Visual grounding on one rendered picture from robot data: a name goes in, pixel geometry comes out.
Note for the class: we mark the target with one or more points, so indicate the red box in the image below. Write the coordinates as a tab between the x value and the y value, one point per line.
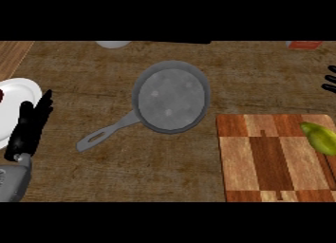
305	44

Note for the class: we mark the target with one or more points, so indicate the wooden cutting board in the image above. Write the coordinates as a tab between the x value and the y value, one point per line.
277	158

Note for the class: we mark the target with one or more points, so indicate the white plate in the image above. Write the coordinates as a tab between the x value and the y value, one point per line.
8	109

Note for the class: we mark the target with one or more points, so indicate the grey frying pan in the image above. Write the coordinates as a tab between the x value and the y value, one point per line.
171	96

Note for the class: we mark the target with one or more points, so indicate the pale grey round object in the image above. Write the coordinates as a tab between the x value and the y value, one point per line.
112	44

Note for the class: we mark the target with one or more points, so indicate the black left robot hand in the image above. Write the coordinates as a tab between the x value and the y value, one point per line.
28	126

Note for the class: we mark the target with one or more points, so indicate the green pear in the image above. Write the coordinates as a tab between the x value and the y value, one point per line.
323	139

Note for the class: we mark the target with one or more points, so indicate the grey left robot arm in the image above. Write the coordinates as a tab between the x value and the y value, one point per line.
7	182

